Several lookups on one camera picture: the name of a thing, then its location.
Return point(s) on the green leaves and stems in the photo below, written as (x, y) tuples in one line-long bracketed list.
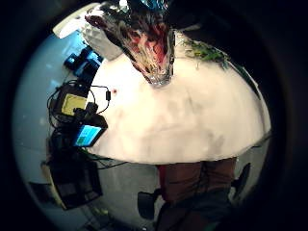
[(205, 53)]

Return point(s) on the red petal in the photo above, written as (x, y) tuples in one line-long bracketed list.
[(114, 91)]

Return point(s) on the black stand with clamp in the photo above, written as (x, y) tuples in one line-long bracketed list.
[(82, 62)]

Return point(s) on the black device with yellow screen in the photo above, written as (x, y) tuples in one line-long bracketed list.
[(73, 104)]

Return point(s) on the black device with blue screen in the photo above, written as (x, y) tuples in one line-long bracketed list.
[(88, 134)]

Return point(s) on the the person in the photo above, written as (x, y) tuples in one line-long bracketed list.
[(195, 189)]

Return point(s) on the black office chair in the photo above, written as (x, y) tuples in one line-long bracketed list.
[(147, 203)]

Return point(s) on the black crate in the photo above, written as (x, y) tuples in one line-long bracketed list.
[(75, 183)]

